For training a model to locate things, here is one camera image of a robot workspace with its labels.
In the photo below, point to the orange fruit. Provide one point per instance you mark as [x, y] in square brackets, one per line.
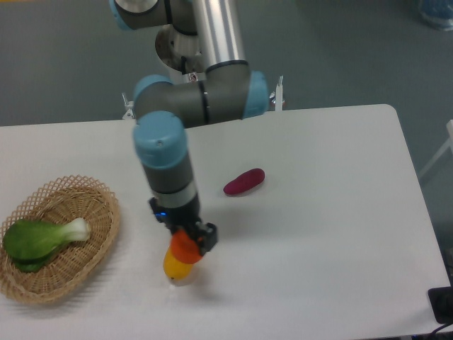
[184, 248]

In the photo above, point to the yellow mango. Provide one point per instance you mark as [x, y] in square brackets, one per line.
[174, 269]

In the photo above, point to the blue bag in corner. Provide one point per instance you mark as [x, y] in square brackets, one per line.
[438, 13]

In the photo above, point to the black device at table edge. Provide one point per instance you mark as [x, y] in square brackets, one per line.
[441, 304]

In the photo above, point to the woven wicker basket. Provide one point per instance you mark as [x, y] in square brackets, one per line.
[59, 202]

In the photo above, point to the purple sweet potato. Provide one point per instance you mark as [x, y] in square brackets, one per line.
[245, 182]

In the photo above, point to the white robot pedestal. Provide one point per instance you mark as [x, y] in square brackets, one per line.
[180, 55]

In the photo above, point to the green bok choy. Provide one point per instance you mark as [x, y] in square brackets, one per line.
[31, 244]

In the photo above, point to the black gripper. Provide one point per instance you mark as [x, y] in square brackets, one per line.
[187, 217]

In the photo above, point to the white frame at right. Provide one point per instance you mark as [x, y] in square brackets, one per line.
[438, 159]

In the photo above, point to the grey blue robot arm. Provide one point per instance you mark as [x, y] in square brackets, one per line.
[230, 90]

